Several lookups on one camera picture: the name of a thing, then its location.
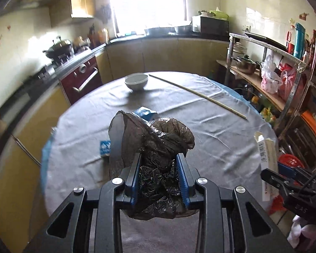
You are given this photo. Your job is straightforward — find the black plastic bag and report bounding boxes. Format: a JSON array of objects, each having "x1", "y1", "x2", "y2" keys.
[{"x1": 108, "y1": 110, "x2": 196, "y2": 221}]

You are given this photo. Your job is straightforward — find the white paper carton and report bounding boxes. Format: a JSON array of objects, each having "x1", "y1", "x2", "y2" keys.
[{"x1": 254, "y1": 131, "x2": 279, "y2": 202}]

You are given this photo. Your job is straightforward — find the red plastic trash basket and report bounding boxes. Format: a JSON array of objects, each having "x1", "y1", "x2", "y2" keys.
[{"x1": 278, "y1": 154, "x2": 305, "y2": 168}]

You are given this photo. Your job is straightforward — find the blue flat carton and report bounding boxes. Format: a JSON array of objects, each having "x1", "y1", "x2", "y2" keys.
[{"x1": 100, "y1": 140, "x2": 111, "y2": 157}]

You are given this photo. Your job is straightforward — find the grey tablecloth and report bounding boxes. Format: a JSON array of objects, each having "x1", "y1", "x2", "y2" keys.
[{"x1": 43, "y1": 71, "x2": 279, "y2": 253}]

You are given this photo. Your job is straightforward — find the blue milk carton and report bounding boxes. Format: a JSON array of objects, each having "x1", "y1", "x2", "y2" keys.
[{"x1": 132, "y1": 106, "x2": 159, "y2": 123}]

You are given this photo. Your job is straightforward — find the yellow lower cabinets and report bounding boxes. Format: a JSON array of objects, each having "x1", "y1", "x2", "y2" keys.
[{"x1": 0, "y1": 37, "x2": 228, "y2": 252}]

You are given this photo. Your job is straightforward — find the yellow cabinets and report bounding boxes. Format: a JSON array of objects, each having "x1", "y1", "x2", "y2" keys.
[
  {"x1": 48, "y1": 0, "x2": 95, "y2": 27},
  {"x1": 0, "y1": 37, "x2": 228, "y2": 252}
]

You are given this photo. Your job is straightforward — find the metal storage rack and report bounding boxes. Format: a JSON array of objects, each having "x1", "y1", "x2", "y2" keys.
[{"x1": 219, "y1": 33, "x2": 316, "y2": 169}]

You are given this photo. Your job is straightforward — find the white ceramic bowl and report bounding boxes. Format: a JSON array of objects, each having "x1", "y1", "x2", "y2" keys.
[{"x1": 124, "y1": 73, "x2": 148, "y2": 91}]

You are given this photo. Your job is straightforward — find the white pink plastic bag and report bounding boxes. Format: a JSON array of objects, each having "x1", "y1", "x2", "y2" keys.
[{"x1": 261, "y1": 55, "x2": 283, "y2": 94}]

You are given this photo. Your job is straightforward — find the dark red oven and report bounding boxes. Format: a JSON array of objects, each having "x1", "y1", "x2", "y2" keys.
[{"x1": 61, "y1": 57, "x2": 103, "y2": 105}]

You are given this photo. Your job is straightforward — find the long wooden stick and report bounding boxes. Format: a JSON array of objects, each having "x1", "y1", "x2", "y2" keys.
[{"x1": 149, "y1": 74, "x2": 247, "y2": 120}]

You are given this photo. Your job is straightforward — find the steel pot with lid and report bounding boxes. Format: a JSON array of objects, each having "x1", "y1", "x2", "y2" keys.
[{"x1": 232, "y1": 55, "x2": 257, "y2": 74}]

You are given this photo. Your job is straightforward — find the gas stove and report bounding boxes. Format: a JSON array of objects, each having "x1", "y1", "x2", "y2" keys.
[{"x1": 29, "y1": 58, "x2": 75, "y2": 83}]

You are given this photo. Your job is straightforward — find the teal thermos bottle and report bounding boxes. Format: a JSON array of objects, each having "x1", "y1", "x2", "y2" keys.
[{"x1": 293, "y1": 23, "x2": 305, "y2": 59}]

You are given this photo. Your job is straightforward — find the black wok with lid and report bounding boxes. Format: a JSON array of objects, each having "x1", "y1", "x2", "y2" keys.
[{"x1": 43, "y1": 36, "x2": 74, "y2": 60}]

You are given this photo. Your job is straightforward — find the metal basin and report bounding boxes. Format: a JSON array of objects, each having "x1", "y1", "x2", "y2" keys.
[{"x1": 175, "y1": 25, "x2": 192, "y2": 34}]

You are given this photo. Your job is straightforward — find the black microwave oven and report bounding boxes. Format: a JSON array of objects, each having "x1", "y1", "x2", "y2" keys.
[{"x1": 192, "y1": 15, "x2": 229, "y2": 36}]

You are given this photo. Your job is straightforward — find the yellow upper cabinets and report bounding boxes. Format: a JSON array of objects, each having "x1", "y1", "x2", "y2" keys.
[{"x1": 48, "y1": 0, "x2": 95, "y2": 27}]

